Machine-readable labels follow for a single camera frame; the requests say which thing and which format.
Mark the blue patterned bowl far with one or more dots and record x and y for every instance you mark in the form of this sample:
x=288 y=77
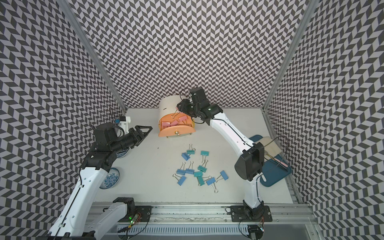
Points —
x=122 y=153

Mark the pink binder clip bottom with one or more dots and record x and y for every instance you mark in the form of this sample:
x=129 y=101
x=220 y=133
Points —
x=183 y=118

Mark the blue binder clip bottom left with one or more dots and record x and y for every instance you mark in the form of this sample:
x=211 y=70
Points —
x=180 y=179

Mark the beige cloth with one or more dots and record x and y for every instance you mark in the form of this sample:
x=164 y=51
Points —
x=271 y=148

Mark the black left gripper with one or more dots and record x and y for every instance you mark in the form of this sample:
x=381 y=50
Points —
x=141 y=135

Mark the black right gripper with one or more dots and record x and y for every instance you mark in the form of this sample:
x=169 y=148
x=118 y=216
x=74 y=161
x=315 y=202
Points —
x=184 y=103

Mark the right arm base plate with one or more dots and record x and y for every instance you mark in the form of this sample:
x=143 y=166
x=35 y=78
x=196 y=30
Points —
x=244 y=213

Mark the pink binder clip top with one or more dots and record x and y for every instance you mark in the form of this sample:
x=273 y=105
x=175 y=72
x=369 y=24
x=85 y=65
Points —
x=175 y=114

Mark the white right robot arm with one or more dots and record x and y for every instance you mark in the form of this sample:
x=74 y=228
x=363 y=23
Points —
x=250 y=155

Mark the white round drawer cabinet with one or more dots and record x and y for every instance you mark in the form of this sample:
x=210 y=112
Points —
x=168 y=105

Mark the teal cutting board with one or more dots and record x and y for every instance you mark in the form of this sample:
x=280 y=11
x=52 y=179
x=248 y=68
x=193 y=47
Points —
x=274 y=169

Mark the blue patterned bowl near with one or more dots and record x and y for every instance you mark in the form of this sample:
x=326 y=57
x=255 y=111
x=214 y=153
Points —
x=111 y=179

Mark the green binder clip top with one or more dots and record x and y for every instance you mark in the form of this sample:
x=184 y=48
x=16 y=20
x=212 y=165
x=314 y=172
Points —
x=191 y=150

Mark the blue binder clip upper left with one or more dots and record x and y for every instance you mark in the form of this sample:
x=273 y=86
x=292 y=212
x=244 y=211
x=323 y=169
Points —
x=185 y=156

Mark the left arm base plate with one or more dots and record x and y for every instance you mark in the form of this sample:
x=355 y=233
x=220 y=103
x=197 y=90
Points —
x=144 y=213

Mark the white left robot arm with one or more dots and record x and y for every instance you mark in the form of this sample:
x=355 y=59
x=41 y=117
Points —
x=71 y=223

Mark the green binder clip upper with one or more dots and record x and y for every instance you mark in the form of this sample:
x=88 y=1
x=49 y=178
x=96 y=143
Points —
x=204 y=155

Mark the blue patterned bowl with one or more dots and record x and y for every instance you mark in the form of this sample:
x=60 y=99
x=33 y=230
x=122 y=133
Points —
x=122 y=153
x=111 y=179

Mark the blue binder clip right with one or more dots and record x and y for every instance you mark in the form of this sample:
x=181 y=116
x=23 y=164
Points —
x=223 y=176

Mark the green binder clip middle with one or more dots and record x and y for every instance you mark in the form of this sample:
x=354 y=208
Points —
x=202 y=167

